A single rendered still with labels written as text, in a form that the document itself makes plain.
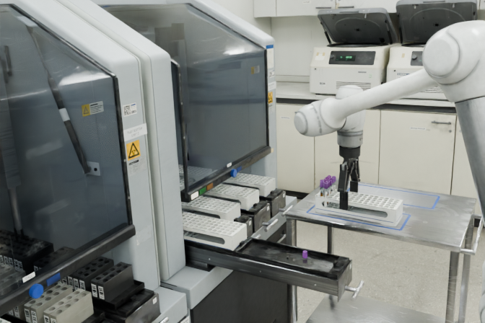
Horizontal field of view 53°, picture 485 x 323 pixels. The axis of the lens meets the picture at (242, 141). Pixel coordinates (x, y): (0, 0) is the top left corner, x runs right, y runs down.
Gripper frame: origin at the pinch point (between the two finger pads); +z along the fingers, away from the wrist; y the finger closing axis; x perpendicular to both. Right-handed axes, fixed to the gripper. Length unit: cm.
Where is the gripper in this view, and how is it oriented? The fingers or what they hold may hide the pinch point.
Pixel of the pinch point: (348, 198)
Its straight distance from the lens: 183.6
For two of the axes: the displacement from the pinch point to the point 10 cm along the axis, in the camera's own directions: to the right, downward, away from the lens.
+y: 5.2, -2.4, 8.2
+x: -8.5, -1.0, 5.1
